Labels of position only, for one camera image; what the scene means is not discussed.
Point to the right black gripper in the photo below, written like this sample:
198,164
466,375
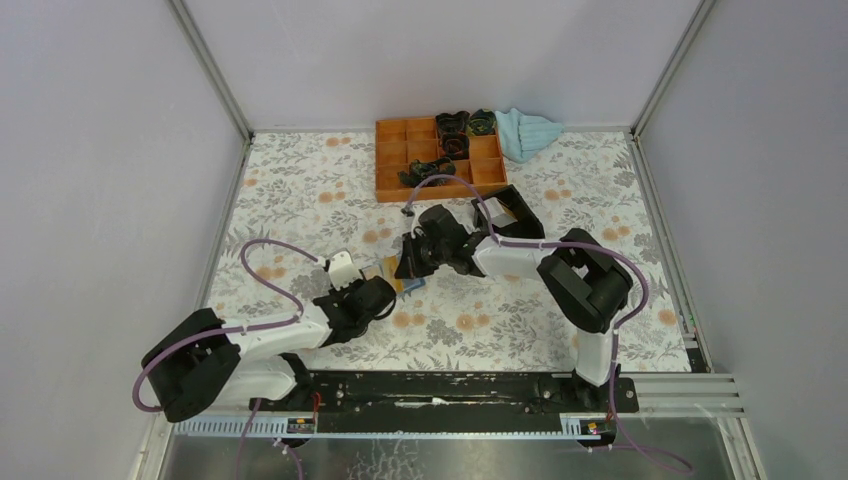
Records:
410,266

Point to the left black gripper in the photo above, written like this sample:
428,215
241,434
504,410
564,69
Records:
338,294

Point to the blue leather card holder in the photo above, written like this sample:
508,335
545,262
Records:
409,284

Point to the gold black credit card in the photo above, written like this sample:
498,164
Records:
388,267

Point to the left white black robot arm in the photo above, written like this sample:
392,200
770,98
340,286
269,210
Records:
206,361

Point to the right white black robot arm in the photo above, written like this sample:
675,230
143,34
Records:
589,286

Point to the white card in box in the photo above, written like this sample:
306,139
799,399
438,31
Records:
500,215

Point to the black tangled band pile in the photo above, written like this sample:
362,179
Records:
417,171

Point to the black rolled band centre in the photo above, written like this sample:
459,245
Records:
455,145

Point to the black rolled band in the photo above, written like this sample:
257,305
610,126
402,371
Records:
482,122
447,123
455,145

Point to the black rolled band left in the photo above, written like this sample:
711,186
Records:
447,123

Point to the black rolled band top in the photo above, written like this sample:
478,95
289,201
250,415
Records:
482,122

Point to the light blue folded cloth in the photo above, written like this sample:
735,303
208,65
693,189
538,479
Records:
523,136

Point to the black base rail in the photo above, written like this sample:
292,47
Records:
427,402

